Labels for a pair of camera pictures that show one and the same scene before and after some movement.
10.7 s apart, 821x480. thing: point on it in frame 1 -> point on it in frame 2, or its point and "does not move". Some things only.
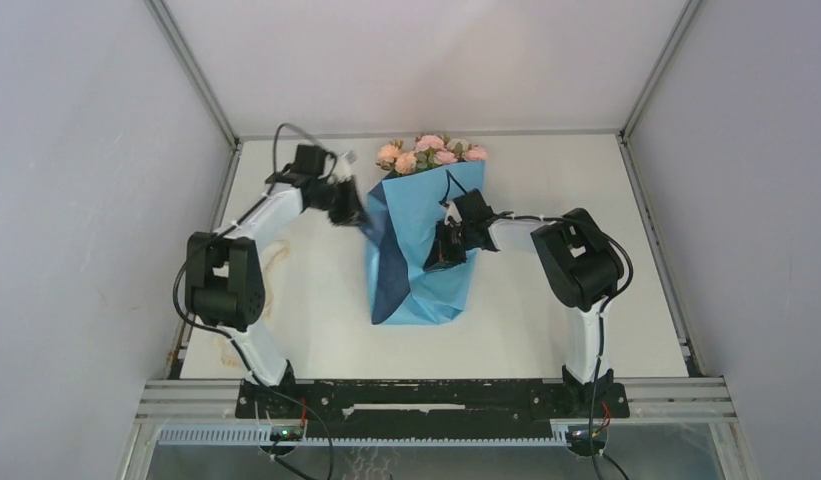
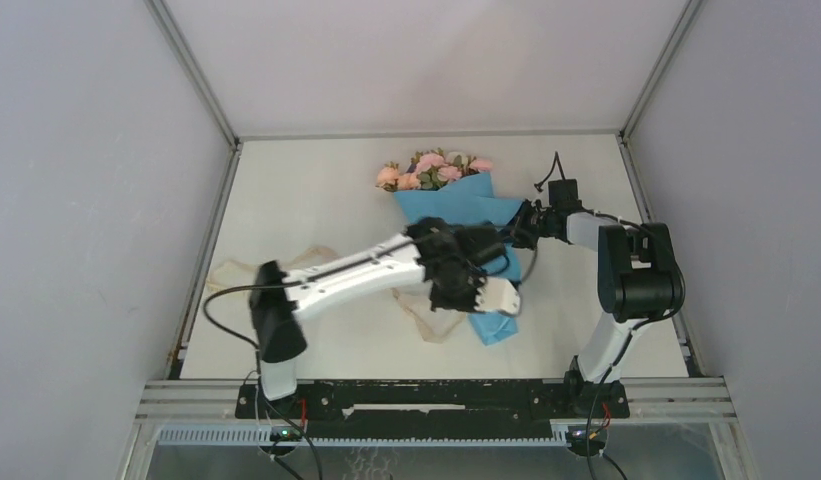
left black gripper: [352, 214] -> [439, 302]
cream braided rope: [228, 351] -> [237, 269]
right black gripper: [443, 255] -> [524, 239]
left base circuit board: [286, 433] does not move
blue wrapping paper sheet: [398, 214] -> [471, 199]
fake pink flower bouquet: [396, 158] -> [431, 171]
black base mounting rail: [431, 408] does not move
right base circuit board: [582, 434] does not move
